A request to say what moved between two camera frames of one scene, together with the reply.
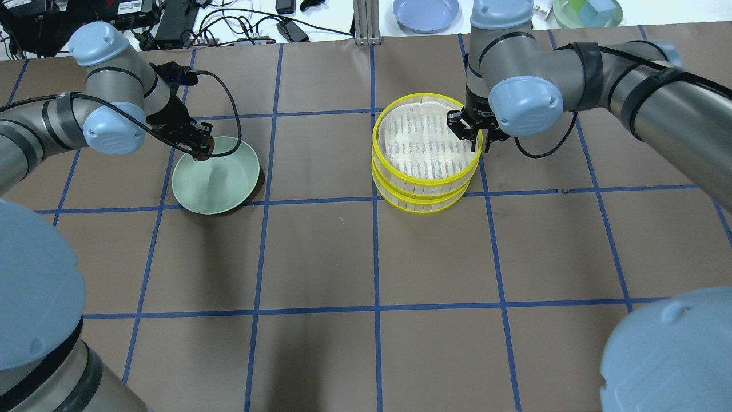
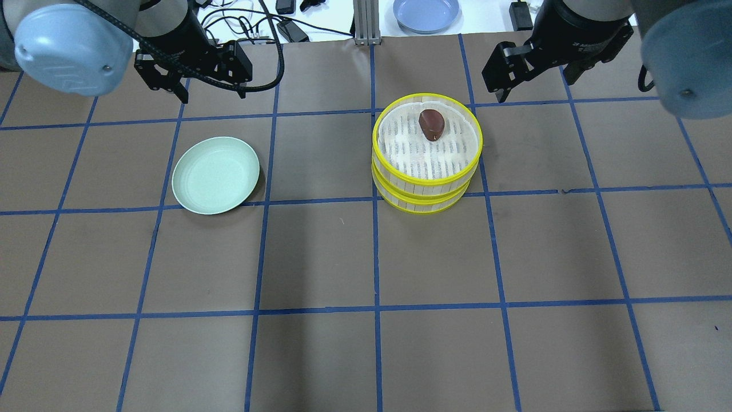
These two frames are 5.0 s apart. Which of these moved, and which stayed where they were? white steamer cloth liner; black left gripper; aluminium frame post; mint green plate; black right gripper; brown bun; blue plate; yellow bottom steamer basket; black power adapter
Moved: brown bun; black left gripper; black right gripper
Stayed: white steamer cloth liner; mint green plate; aluminium frame post; yellow bottom steamer basket; black power adapter; blue plate
